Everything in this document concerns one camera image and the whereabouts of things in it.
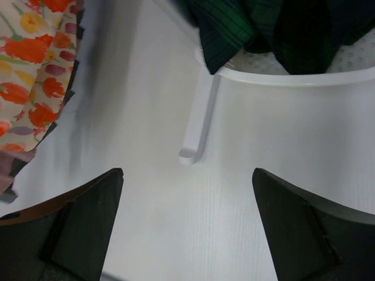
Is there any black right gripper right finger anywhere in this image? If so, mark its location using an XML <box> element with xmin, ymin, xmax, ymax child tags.
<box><xmin>253</xmin><ymin>168</ymin><xmax>374</xmax><ymax>280</ymax></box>

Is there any silver clothes rack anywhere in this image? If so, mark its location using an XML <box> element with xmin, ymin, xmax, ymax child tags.
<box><xmin>179</xmin><ymin>68</ymin><xmax>220</xmax><ymax>165</ymax></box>

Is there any orange floral skirt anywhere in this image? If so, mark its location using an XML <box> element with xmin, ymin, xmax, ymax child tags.
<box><xmin>0</xmin><ymin>0</ymin><xmax>79</xmax><ymax>153</ymax></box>

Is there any white perforated plastic basket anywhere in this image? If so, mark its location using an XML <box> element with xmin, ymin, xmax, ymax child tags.
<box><xmin>193</xmin><ymin>32</ymin><xmax>375</xmax><ymax>88</ymax></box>

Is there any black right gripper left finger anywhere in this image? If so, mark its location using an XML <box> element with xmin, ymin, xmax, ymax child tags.
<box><xmin>1</xmin><ymin>168</ymin><xmax>124</xmax><ymax>280</ymax></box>

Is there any pink pleated skirt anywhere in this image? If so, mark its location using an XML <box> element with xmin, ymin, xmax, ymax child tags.
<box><xmin>1</xmin><ymin>149</ymin><xmax>36</xmax><ymax>204</ymax></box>

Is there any dark green plaid skirt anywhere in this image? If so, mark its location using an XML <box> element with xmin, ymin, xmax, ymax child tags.
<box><xmin>179</xmin><ymin>0</ymin><xmax>374</xmax><ymax>75</ymax></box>

